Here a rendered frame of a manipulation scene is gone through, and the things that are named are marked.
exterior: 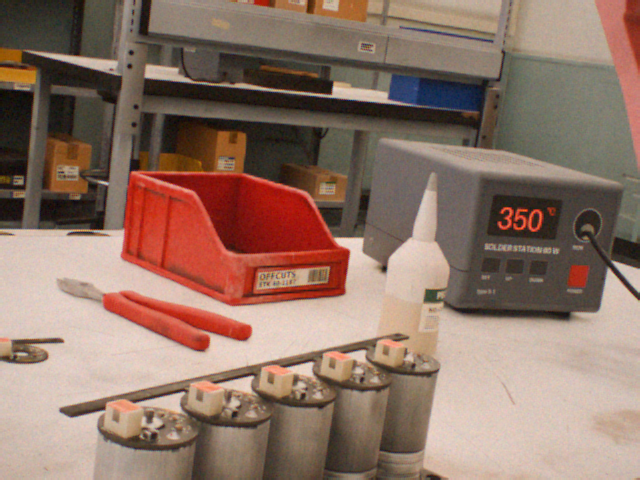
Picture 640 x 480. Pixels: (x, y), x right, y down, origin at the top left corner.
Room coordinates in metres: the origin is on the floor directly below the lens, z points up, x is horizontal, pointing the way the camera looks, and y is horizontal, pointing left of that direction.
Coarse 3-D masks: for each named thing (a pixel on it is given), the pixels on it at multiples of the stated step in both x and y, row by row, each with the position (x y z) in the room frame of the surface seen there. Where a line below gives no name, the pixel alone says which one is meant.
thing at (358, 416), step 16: (336, 400) 0.30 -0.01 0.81; (352, 400) 0.30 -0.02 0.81; (368, 400) 0.30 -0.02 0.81; (384, 400) 0.31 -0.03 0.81; (336, 416) 0.30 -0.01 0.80; (352, 416) 0.30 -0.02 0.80; (368, 416) 0.30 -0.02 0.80; (384, 416) 0.31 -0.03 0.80; (336, 432) 0.30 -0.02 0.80; (352, 432) 0.30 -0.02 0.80; (368, 432) 0.30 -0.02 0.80; (336, 448) 0.30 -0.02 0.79; (352, 448) 0.30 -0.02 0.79; (368, 448) 0.30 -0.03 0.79; (336, 464) 0.30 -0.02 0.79; (352, 464) 0.30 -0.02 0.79; (368, 464) 0.31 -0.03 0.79
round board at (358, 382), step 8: (312, 368) 0.31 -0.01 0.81; (320, 368) 0.31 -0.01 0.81; (360, 368) 0.32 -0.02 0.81; (368, 368) 0.32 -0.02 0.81; (376, 368) 0.32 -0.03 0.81; (320, 376) 0.31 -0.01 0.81; (328, 376) 0.31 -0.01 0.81; (352, 376) 0.31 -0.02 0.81; (360, 376) 0.31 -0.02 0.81; (368, 376) 0.31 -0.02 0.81; (376, 376) 0.31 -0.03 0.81; (384, 376) 0.31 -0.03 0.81; (336, 384) 0.30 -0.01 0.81; (344, 384) 0.30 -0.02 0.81; (352, 384) 0.30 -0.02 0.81; (360, 384) 0.30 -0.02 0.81; (368, 384) 0.30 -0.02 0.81; (376, 384) 0.30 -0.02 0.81; (384, 384) 0.31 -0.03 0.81
